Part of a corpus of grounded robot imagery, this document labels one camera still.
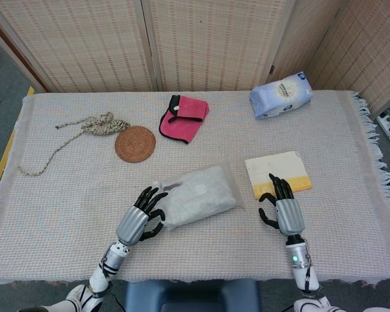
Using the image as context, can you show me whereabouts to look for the white clothes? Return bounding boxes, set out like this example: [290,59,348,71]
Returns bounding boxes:
[162,165,237,228]

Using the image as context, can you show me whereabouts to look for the blue and white tissue pack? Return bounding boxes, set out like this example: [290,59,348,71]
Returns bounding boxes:
[248,71,314,120]

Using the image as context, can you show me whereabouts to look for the pink pouch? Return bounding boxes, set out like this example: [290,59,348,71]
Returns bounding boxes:
[158,94,211,146]

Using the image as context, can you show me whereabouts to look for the woven fringed tablecloth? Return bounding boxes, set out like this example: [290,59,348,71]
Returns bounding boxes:
[0,90,390,287]

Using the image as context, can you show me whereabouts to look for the bamboo folding screen panel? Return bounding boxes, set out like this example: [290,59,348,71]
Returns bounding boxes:
[0,0,163,94]
[141,0,296,92]
[266,0,345,90]
[307,0,390,120]

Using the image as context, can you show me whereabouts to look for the white and yellow book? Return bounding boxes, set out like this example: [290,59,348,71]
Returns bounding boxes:
[244,150,313,200]

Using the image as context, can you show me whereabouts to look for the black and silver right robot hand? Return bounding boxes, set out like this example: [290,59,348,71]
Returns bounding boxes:
[258,173,306,237]

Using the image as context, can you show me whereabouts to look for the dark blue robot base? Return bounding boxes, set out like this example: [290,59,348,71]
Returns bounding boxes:
[123,278,261,312]

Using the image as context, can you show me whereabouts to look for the round brown woven coaster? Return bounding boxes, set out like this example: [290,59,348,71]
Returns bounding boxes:
[114,125,157,163]

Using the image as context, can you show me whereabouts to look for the white device on floor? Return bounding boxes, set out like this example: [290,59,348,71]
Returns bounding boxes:
[376,109,390,146]

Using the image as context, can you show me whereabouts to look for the twisted beige rope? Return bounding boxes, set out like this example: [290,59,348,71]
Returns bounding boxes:
[18,111,131,177]

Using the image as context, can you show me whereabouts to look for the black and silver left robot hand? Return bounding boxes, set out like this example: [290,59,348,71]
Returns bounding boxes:
[116,185,169,246]

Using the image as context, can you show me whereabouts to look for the transparent plastic bag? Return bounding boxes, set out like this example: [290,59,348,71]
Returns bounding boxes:
[149,159,246,232]

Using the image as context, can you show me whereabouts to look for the yellow floor tape strip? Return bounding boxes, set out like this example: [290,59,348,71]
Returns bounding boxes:
[0,86,36,212]

